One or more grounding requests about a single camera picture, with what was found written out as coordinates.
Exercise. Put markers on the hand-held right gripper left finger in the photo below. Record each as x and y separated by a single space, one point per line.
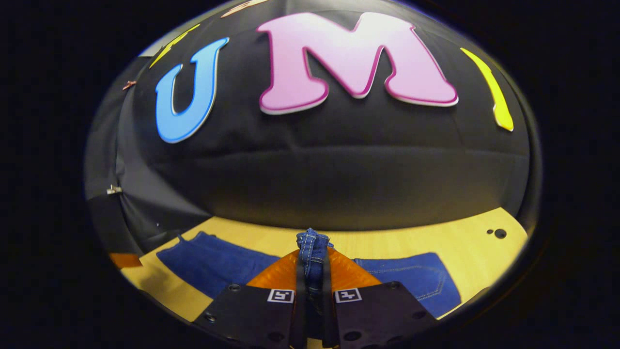
252 315

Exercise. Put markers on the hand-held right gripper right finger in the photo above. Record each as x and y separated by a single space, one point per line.
378 315

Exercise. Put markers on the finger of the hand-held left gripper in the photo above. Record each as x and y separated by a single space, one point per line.
125 260

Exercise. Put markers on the blue denim jeans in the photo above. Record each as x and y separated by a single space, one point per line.
213 261

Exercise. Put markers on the small silver clip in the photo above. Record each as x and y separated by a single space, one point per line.
114 189

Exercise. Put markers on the black backdrop cloth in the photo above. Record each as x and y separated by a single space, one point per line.
339 169

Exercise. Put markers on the small red clip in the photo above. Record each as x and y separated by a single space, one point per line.
129 85

